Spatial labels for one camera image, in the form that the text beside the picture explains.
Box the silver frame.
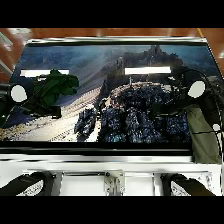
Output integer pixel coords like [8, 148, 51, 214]
[0, 148, 224, 197]

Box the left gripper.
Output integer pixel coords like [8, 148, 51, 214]
[49, 105, 63, 120]

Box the olive green garment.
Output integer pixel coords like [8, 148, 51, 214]
[185, 104, 223, 165]

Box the dark green T-shirt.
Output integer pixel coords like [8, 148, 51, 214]
[32, 68, 81, 108]

